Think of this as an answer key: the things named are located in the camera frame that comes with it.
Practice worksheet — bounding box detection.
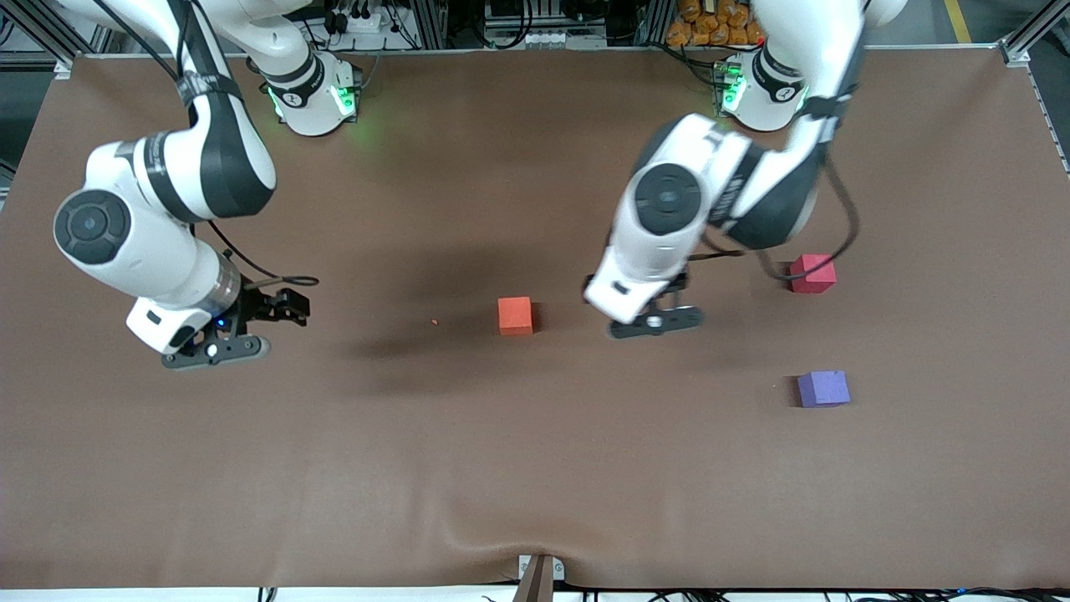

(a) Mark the bag of orange items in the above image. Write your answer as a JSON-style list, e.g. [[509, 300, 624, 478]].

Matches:
[[666, 0, 766, 48]]

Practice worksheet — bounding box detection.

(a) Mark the white power strip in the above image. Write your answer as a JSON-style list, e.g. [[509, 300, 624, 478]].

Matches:
[[322, 0, 402, 34]]

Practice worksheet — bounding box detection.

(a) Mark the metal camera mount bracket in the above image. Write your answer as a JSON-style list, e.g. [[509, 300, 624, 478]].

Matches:
[[512, 554, 566, 602]]

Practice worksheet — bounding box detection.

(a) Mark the brown table cloth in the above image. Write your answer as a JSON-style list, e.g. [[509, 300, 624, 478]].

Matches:
[[0, 48, 1070, 590]]

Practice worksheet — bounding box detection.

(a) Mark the purple foam block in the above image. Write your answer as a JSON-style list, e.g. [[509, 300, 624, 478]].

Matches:
[[797, 370, 852, 409]]

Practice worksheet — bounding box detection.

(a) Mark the aluminium frame profile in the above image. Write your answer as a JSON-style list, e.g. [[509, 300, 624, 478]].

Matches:
[[639, 0, 678, 47], [999, 0, 1070, 69], [0, 0, 114, 80], [410, 0, 448, 49]]

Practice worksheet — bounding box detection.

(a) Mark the orange foam block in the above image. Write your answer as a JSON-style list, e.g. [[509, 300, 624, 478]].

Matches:
[[497, 296, 534, 337]]

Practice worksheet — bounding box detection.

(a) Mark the black cable bundle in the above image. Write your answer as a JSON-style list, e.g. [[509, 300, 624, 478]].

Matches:
[[577, 587, 1070, 602]]

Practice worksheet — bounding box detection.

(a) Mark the red foam block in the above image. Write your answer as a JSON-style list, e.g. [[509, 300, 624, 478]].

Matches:
[[789, 254, 837, 294]]

